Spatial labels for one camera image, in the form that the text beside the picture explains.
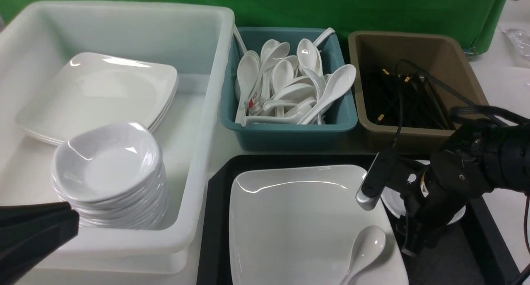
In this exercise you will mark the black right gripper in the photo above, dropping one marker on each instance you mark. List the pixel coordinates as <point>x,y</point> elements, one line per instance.
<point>454,178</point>

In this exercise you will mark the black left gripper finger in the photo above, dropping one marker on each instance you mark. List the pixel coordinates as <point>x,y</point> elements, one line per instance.
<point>30,233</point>

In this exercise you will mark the white small bowl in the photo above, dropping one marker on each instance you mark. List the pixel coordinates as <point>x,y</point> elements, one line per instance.
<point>393,202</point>

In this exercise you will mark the white soup spoon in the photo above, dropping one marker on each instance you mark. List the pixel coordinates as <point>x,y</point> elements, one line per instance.
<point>368,246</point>

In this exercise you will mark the white square rice plate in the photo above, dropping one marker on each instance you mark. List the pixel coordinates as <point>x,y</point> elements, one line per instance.
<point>297,226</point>

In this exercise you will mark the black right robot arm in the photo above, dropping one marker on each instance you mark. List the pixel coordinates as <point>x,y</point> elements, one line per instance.
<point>473,161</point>

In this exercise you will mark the black serving tray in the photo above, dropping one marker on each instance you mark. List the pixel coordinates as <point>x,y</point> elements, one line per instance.
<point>471,253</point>

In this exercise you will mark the stack of white bowls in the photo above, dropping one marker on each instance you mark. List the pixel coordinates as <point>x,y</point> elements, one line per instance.
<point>113,176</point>

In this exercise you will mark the pile of black chopsticks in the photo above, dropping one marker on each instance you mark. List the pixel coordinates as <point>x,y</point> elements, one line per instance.
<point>410,99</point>

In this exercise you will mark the brown plastic chopstick bin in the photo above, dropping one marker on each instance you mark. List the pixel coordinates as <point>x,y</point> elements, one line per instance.
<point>441,56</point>

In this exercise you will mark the teal plastic spoon bin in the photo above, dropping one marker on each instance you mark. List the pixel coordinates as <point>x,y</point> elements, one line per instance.
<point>339,119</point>

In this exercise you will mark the white spoon leaning right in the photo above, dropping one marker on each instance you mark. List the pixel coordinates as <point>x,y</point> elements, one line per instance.
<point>340,81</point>

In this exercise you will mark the stack of white square plates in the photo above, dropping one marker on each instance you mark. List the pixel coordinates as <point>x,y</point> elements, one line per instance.
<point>93,90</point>

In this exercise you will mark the large white plastic bin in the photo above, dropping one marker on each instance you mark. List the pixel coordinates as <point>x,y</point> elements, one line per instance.
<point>195,39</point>

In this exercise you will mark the clear plastic bag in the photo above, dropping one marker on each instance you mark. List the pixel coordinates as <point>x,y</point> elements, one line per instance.
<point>520,41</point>

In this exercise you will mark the green cloth backdrop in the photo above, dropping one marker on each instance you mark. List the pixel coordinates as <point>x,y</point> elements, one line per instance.
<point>470,22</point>

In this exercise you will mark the white spoon upright centre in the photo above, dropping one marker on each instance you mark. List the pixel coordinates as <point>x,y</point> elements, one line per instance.
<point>309,59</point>

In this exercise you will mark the white spoon left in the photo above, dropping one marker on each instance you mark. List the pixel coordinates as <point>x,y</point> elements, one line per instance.
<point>247,74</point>

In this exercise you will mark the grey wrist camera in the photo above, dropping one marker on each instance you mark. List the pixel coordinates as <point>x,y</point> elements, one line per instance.
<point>382,171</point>

